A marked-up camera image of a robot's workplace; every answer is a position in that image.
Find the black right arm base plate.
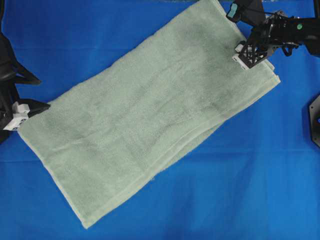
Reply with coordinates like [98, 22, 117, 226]
[308, 94, 320, 148]

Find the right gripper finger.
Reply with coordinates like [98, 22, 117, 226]
[232, 54, 248, 70]
[234, 40, 247, 53]

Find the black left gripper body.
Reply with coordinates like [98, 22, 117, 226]
[0, 82, 19, 130]

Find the blue table cloth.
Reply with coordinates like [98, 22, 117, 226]
[0, 0, 320, 240]

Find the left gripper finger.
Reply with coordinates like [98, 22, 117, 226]
[13, 59, 42, 85]
[3, 99, 51, 131]

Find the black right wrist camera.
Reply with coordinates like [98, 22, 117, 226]
[226, 0, 266, 27]

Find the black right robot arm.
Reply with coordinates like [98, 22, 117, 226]
[232, 11, 320, 70]

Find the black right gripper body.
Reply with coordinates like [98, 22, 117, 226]
[239, 11, 300, 70]

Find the light green bath towel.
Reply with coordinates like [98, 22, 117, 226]
[18, 0, 280, 229]

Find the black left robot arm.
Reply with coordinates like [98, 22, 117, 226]
[0, 33, 50, 143]

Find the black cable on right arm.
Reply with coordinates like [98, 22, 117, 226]
[281, 44, 300, 57]

